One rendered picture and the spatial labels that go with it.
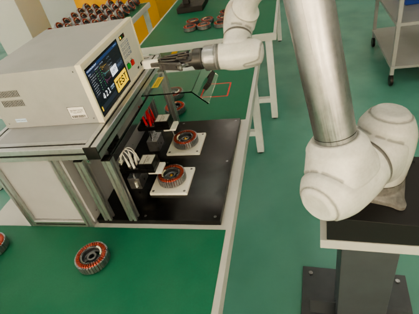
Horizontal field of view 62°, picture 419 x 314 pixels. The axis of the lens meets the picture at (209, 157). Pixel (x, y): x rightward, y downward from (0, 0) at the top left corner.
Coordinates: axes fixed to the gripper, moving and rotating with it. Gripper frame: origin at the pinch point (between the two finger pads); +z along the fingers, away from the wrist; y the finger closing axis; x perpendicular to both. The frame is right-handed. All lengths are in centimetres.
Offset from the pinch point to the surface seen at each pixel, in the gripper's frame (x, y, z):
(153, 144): -37.4, 0.2, 10.7
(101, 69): 7.6, -18.7, 9.4
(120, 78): -0.5, -8.9, 9.4
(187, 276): -43, -61, -18
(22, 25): -45, 277, 277
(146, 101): -14.7, -1.8, 5.9
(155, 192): -40.0, -27.2, 1.7
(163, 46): -43, 137, 48
